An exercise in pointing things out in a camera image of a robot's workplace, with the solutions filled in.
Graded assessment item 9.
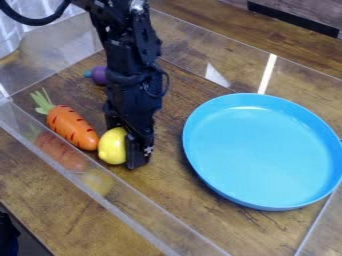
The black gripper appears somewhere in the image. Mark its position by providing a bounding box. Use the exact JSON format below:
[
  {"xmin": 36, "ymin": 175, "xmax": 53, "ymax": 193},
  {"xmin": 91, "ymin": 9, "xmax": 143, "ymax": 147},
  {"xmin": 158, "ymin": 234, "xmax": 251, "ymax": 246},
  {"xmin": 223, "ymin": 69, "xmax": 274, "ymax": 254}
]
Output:
[{"xmin": 103, "ymin": 68, "xmax": 166, "ymax": 170}]

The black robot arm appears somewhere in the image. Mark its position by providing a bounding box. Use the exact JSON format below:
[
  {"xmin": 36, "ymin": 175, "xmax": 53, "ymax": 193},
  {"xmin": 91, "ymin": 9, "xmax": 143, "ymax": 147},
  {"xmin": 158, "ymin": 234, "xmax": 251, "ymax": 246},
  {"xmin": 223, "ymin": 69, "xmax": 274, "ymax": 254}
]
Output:
[{"xmin": 71, "ymin": 0, "xmax": 170, "ymax": 169}]

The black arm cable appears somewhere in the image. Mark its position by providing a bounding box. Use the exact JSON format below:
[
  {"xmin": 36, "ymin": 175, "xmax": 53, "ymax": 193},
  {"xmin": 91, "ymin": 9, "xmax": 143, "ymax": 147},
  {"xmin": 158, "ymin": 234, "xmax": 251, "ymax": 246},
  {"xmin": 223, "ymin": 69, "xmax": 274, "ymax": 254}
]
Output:
[{"xmin": 0, "ymin": 0, "xmax": 72, "ymax": 27}]

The orange toy carrot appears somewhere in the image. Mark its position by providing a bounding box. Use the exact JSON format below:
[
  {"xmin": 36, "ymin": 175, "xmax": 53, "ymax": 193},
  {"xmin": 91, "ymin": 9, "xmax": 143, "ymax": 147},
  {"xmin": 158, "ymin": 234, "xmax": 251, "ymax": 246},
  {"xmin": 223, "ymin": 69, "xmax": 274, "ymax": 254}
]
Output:
[{"xmin": 29, "ymin": 89, "xmax": 99, "ymax": 151}]

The yellow toy lemon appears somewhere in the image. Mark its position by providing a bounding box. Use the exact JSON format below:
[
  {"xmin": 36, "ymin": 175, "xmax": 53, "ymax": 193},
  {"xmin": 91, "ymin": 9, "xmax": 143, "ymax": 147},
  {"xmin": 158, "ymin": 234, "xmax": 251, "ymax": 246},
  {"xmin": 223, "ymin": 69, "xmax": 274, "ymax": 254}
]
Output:
[{"xmin": 98, "ymin": 127, "xmax": 127, "ymax": 165}]

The clear acrylic enclosure wall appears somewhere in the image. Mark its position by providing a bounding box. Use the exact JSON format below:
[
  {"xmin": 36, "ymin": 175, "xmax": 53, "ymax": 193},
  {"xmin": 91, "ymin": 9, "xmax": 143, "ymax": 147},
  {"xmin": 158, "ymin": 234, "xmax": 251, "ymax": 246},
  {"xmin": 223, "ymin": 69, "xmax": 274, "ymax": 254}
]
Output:
[{"xmin": 0, "ymin": 0, "xmax": 342, "ymax": 256}]

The white curtain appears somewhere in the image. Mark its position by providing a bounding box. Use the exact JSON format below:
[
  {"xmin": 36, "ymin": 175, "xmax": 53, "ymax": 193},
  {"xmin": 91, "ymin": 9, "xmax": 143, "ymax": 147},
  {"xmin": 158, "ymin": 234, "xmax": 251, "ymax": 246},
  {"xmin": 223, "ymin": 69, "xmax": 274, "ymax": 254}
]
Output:
[{"xmin": 0, "ymin": 0, "xmax": 128, "ymax": 59}]

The blue round tray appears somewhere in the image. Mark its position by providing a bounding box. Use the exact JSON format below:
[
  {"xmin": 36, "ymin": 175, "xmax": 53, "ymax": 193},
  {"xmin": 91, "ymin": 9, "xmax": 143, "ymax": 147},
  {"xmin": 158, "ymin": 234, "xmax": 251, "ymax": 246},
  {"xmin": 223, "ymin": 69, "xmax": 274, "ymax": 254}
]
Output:
[{"xmin": 183, "ymin": 93, "xmax": 342, "ymax": 211}]

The purple toy eggplant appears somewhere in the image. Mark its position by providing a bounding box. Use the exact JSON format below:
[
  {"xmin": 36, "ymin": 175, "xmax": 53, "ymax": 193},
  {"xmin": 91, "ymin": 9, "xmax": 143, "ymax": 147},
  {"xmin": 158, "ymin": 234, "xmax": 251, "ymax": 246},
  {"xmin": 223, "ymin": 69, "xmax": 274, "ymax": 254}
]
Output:
[{"xmin": 84, "ymin": 66, "xmax": 107, "ymax": 85}]

